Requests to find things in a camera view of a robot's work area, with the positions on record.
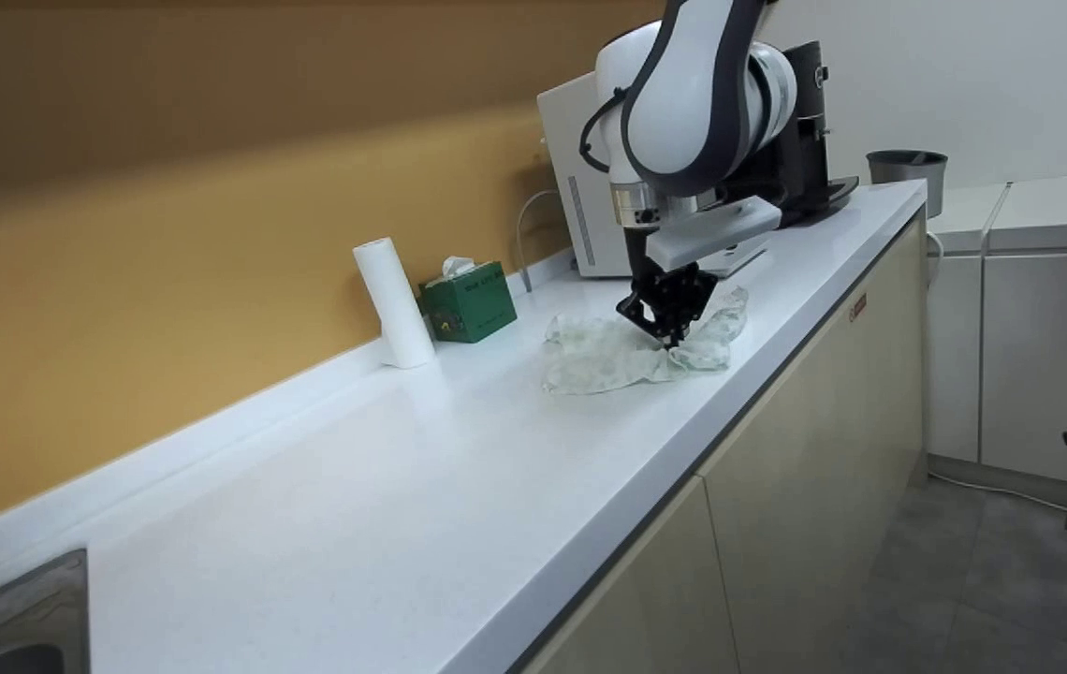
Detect clear plastic bag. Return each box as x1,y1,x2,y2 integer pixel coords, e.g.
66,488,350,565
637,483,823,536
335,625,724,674
534,281,757,399

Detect silver water dispenser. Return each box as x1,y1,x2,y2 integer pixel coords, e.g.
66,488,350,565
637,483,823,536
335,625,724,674
534,66,637,281

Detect beige counter cabinet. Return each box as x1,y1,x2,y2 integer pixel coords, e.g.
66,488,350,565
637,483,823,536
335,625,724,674
506,211,935,674

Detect grey trash bin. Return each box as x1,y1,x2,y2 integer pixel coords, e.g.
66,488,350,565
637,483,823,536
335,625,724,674
861,146,953,223

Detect white low cabinet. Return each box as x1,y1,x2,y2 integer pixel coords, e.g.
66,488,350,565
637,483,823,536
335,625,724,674
923,166,1067,493

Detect green tissue box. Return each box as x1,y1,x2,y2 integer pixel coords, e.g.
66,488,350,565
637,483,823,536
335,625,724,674
416,253,521,349

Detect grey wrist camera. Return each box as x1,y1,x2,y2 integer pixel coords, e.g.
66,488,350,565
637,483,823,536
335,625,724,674
641,191,787,276

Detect stainless steel sink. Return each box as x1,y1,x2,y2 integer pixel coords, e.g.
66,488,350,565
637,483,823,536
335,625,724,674
0,546,93,674

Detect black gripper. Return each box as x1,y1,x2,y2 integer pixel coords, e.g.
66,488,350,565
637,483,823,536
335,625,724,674
613,222,725,350

